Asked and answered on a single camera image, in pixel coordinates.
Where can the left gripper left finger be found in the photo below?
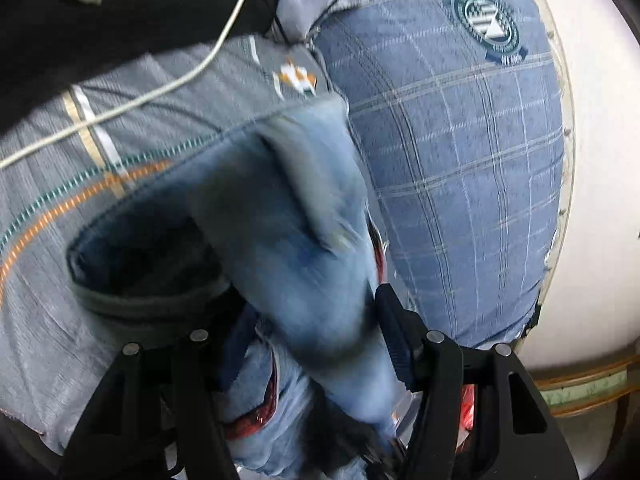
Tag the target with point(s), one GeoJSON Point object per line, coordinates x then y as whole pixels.
{"type": "Point", "coordinates": [153, 415]}

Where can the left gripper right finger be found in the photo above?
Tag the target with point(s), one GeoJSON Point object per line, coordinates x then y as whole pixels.
{"type": "Point", "coordinates": [481, 415]}

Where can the light blue denim jeans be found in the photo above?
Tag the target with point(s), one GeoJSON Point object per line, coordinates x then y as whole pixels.
{"type": "Point", "coordinates": [277, 209]}

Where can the grey patterned bed sheet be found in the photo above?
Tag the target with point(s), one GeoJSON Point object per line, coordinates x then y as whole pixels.
{"type": "Point", "coordinates": [141, 117]}

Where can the blue plaid pillow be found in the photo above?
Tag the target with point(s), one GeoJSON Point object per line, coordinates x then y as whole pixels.
{"type": "Point", "coordinates": [455, 106]}

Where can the black cushion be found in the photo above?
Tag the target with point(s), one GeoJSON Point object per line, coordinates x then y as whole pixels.
{"type": "Point", "coordinates": [47, 45]}

